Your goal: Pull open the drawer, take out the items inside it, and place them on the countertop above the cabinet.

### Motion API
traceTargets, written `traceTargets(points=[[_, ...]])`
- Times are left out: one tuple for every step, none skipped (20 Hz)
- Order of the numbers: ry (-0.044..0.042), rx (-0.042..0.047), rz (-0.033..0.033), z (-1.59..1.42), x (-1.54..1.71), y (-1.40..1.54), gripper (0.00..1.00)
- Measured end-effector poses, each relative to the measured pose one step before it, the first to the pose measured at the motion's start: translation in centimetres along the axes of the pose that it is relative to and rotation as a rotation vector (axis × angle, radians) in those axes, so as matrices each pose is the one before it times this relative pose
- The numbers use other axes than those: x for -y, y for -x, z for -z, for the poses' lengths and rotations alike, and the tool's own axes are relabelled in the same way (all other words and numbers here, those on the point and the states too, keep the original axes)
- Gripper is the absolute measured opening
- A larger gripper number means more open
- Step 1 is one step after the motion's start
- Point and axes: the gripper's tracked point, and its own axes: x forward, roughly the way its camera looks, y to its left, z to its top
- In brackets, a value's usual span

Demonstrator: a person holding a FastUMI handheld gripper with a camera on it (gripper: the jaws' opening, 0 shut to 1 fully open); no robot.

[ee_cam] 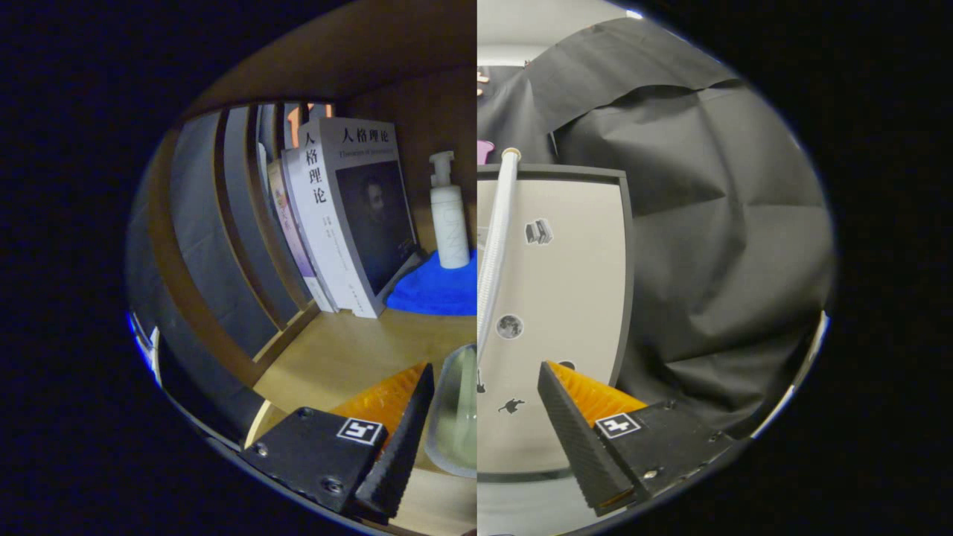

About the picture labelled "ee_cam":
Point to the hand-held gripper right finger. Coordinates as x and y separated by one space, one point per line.
577 439

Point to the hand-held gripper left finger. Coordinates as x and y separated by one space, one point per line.
406 439

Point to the wooden countertop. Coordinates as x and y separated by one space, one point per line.
350 357

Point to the white cabinet door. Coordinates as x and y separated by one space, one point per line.
573 298

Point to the brown wooden cabinet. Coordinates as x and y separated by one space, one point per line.
357 52

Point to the blue cloth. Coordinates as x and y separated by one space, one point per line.
439 290

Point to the white pump bottle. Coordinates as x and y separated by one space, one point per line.
450 231

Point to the white portrait cover book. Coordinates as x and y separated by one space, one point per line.
372 216

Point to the thin purple book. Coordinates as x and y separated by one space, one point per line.
287 223

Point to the black backdrop cloth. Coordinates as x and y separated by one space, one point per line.
707 223

